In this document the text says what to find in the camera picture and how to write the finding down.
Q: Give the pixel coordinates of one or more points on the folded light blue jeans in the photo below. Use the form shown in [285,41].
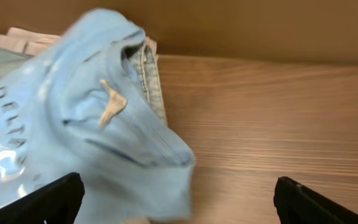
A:
[144,61]

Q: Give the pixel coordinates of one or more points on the folded white garment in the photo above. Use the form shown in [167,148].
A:
[26,42]

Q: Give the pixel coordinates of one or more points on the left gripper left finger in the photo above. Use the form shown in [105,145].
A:
[56,203]

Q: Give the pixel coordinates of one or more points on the light blue printed t-shirt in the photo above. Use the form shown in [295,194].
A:
[81,106]

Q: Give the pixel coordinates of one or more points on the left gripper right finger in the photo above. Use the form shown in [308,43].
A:
[297,204]

